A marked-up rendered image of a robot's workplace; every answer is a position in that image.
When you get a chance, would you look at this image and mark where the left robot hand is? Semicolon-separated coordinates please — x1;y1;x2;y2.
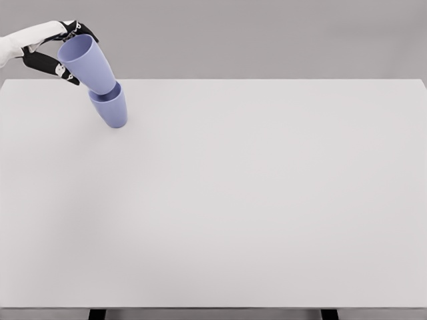
0;19;100;87

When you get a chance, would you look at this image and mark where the lavender plastic cup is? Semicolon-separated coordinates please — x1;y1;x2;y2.
87;81;128;129
57;34;117;95

